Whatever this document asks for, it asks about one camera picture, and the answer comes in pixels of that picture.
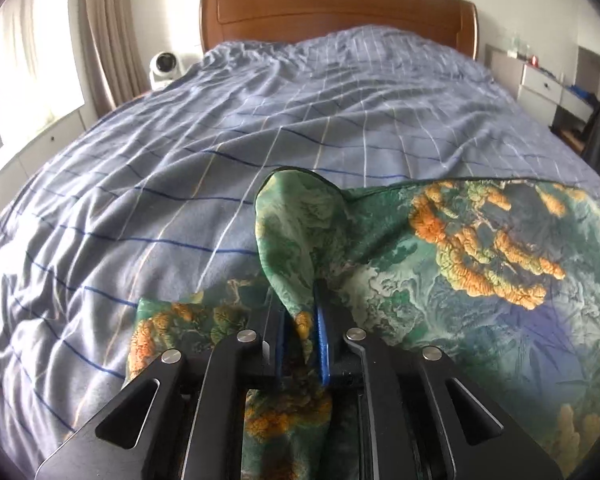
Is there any blue plaid duvet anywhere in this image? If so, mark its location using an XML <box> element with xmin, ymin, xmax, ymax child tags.
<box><xmin>0</xmin><ymin>26</ymin><xmax>600</xmax><ymax>479</ymax></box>

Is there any white round fan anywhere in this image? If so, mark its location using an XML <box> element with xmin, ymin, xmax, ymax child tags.
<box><xmin>149</xmin><ymin>51</ymin><xmax>183</xmax><ymax>91</ymax></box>

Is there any beige curtain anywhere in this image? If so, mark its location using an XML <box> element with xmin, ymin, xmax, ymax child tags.
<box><xmin>79</xmin><ymin>0</ymin><xmax>149</xmax><ymax>117</ymax></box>

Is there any white window cabinet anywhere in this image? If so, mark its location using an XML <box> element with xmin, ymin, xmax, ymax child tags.
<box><xmin>0</xmin><ymin>108</ymin><xmax>86</xmax><ymax>212</ymax></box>

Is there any brown wooden headboard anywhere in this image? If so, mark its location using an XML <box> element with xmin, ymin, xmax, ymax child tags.
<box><xmin>199</xmin><ymin>0</ymin><xmax>479</xmax><ymax>60</ymax></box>

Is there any wooden chair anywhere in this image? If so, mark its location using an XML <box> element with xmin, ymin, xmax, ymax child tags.
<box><xmin>555</xmin><ymin>129</ymin><xmax>585</xmax><ymax>154</ymax></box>

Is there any white desk with drawers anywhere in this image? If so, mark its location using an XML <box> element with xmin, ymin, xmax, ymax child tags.
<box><xmin>484</xmin><ymin>46</ymin><xmax>593</xmax><ymax>128</ymax></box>

